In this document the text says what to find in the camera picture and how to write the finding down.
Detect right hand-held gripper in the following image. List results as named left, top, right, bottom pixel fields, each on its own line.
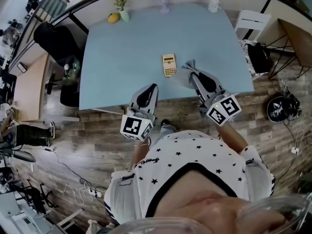
left=190, top=71, right=242, bottom=127

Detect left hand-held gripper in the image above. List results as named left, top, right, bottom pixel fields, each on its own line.
left=120, top=83, right=159, bottom=142

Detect grey cloth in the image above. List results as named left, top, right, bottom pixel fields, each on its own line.
left=179, top=58, right=204, bottom=91

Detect beige calculator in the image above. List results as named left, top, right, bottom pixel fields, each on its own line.
left=161, top=53, right=178, bottom=78

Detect person's right forearm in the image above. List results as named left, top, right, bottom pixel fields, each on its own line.
left=215, top=123, right=249, bottom=153

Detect person's left forearm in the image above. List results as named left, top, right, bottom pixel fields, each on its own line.
left=130, top=137, right=151, bottom=172

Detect person's grey trousers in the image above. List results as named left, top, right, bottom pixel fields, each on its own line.
left=156, top=123, right=177, bottom=142

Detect patterned seat cushion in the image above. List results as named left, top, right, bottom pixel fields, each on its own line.
left=239, top=39, right=255, bottom=75

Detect black bag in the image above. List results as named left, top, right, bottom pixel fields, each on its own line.
left=247, top=42, right=270, bottom=74

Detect white star-print shirt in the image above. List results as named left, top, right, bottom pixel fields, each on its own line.
left=103, top=130, right=276, bottom=225

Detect black helmet with white print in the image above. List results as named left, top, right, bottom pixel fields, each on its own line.
left=267, top=94, right=303, bottom=124

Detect dark bin with colourful items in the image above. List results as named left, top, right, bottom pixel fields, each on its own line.
left=59, top=56, right=81, bottom=82

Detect white chair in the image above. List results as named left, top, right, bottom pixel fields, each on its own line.
left=234, top=8, right=273, bottom=81

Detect white dotted jar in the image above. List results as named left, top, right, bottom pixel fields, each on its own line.
left=208, top=0, right=221, bottom=14

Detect green vase with yellow flowers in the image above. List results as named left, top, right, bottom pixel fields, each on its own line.
left=107, top=0, right=134, bottom=23

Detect black office chair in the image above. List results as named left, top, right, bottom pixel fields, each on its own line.
left=34, top=22, right=83, bottom=107

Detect brown table with black legs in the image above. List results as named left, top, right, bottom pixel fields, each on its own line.
left=269, top=18, right=312, bottom=79

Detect light wooden desk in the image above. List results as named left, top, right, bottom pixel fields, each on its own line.
left=12, top=54, right=49, bottom=121

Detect person's neck and face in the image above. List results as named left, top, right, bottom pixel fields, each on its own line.
left=153, top=171, right=286, bottom=229

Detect clear eyeglasses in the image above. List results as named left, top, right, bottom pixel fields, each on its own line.
left=117, top=194, right=312, bottom=234

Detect black folding stand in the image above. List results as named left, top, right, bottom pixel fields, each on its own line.
left=17, top=179, right=58, bottom=214

